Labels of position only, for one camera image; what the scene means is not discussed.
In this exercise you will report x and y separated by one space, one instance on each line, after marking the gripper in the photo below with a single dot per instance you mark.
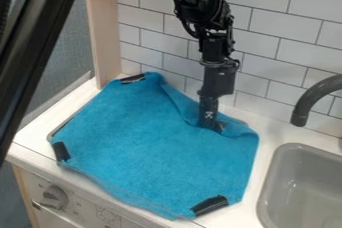
220 77

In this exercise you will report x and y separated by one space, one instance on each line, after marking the blue cloth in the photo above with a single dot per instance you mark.
151 145

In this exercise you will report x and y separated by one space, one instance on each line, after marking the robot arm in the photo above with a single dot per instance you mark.
202 3

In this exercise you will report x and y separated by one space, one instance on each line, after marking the tap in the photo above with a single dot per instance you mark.
311 95

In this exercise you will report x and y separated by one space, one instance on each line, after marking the toy sink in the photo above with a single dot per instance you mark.
307 188

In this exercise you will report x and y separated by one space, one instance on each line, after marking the wooden post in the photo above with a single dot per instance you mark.
102 25

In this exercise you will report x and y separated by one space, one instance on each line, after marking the black frame bar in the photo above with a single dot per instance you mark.
33 52

